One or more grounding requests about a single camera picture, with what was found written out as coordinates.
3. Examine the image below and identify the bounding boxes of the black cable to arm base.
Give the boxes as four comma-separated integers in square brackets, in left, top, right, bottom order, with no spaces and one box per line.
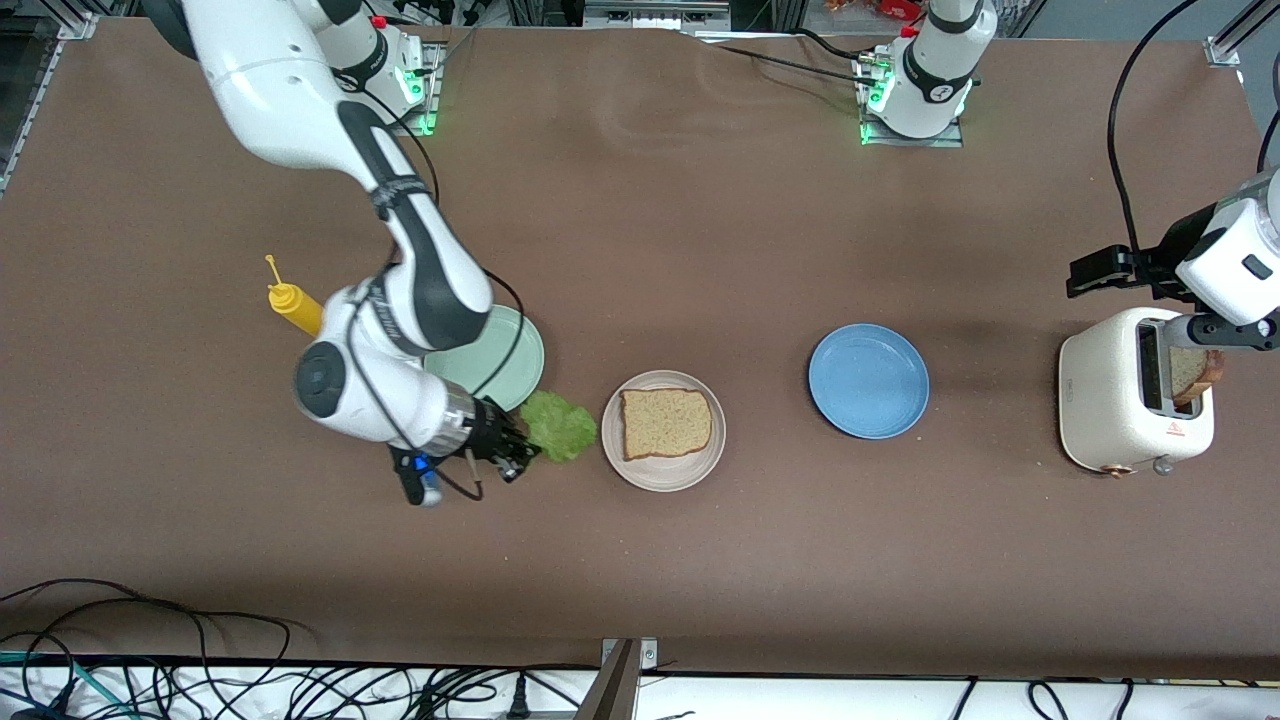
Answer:
[690,28,881,91]

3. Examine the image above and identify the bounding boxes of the teal cable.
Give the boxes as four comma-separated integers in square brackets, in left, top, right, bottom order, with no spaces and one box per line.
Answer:
[0,650,136,720]

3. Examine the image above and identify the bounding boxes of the long black looped cable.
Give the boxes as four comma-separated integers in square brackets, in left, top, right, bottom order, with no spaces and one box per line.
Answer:
[0,578,291,691]

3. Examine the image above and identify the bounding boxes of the grey metal box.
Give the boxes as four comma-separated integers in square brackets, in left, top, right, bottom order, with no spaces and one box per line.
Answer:
[583,0,731,29]

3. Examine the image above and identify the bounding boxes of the mint green plate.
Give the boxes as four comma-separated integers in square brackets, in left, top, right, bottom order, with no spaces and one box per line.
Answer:
[425,305,546,413]

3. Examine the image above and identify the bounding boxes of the light crust bread slice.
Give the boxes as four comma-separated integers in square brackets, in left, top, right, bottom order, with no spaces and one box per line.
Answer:
[620,388,713,462]

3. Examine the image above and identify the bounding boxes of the white toaster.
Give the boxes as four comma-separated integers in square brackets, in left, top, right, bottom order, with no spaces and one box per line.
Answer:
[1058,306,1216,479]

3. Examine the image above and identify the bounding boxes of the dark crust bread slice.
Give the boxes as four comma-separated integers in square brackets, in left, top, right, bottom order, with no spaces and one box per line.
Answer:
[1168,345,1226,406]

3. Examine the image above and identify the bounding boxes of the yellow mustard squeeze bottle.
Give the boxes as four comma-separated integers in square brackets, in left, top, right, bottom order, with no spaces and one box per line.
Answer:
[264,254,326,338]

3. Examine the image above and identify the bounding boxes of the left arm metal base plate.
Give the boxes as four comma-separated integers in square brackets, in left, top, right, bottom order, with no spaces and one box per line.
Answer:
[855,50,966,149]

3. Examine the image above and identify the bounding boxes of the blue plate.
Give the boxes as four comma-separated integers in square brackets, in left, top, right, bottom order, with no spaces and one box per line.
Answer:
[808,322,931,441]

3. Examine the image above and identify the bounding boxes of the beige plate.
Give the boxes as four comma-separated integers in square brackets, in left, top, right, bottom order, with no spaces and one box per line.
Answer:
[600,371,727,496]

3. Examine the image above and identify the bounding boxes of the aluminium table edge rail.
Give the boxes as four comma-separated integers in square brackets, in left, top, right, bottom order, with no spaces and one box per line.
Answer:
[0,25,51,196]

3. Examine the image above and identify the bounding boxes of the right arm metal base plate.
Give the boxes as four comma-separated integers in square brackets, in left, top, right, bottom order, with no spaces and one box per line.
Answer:
[395,42,446,136]

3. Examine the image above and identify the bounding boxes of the grey metal bracket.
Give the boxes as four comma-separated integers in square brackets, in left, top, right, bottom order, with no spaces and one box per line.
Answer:
[575,637,661,720]

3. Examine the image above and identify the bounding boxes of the green lettuce leaf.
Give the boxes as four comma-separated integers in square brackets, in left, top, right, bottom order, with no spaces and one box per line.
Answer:
[518,390,599,464]

